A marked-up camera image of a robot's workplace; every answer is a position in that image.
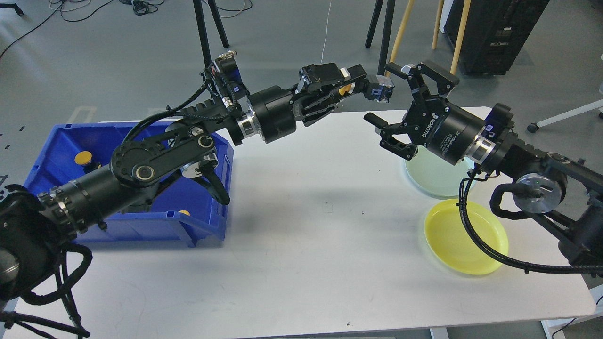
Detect black tripod left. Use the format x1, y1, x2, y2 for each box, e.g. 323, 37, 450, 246
192, 0, 230, 69

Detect yellow plate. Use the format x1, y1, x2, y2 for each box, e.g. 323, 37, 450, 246
424, 199, 509, 275

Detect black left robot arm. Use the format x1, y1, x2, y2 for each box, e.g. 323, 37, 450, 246
1, 51, 379, 339

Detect black floor cables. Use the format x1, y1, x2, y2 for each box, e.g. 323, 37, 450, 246
0, 0, 255, 59

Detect yellow push button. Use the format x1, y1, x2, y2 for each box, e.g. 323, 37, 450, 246
74, 151, 103, 173
338, 74, 394, 104

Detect wooden easel legs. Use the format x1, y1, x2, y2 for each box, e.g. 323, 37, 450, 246
384, 0, 472, 78

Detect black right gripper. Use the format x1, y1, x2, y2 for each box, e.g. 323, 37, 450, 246
363, 60, 486, 166

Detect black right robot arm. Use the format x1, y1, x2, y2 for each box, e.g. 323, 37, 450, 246
364, 61, 603, 275

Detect black tripod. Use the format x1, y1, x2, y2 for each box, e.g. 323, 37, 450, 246
365, 0, 397, 76
192, 0, 230, 69

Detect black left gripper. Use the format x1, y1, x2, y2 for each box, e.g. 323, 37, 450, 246
247, 63, 367, 143

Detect black tripod right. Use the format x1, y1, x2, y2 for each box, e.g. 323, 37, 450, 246
365, 0, 397, 76

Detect white cable with plug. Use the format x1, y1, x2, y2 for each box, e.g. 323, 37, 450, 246
319, 0, 333, 65

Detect light green plate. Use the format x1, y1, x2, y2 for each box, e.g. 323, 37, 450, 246
405, 156, 474, 199

